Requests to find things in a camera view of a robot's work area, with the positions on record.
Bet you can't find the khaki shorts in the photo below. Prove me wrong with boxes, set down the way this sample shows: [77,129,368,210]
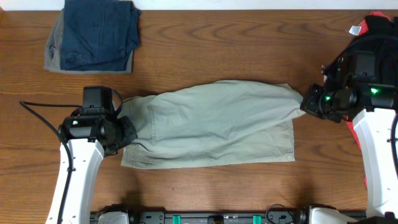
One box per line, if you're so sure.
[121,80,303,169]

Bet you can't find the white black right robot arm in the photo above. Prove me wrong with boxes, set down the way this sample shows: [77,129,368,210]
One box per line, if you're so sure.
[300,83,397,223]

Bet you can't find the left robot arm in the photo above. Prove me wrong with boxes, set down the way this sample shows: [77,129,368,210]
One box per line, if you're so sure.
[46,115,137,223]

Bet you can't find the black garment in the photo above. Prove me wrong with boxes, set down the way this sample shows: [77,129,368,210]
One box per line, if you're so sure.
[323,15,397,90]

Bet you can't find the red garment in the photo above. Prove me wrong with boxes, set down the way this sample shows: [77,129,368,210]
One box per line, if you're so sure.
[345,11,391,187]

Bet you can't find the folded dark blue garment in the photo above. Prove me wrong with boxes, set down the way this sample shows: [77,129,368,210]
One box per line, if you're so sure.
[60,0,141,72]

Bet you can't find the folded grey garment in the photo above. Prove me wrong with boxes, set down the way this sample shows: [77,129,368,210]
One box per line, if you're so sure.
[44,11,134,75]

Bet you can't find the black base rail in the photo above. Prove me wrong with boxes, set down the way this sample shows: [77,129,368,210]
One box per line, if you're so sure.
[90,203,368,224]

